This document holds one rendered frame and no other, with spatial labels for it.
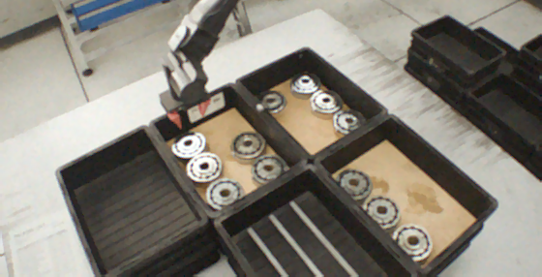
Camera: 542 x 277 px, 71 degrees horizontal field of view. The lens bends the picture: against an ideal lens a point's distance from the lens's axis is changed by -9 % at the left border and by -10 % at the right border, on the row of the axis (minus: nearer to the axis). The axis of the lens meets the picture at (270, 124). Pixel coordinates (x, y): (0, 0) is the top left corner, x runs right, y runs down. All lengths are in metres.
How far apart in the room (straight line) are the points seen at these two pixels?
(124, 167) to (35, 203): 0.39
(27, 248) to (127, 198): 0.40
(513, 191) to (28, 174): 1.67
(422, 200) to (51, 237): 1.12
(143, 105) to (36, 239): 0.64
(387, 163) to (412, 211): 0.17
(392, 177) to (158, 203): 0.66
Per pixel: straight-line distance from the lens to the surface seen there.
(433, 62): 2.15
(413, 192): 1.20
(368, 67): 1.74
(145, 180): 1.26
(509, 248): 1.36
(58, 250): 1.40
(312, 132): 1.29
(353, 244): 1.09
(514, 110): 2.26
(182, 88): 0.84
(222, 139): 1.29
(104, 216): 1.23
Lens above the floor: 1.80
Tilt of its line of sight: 47 degrees down
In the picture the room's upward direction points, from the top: 4 degrees counter-clockwise
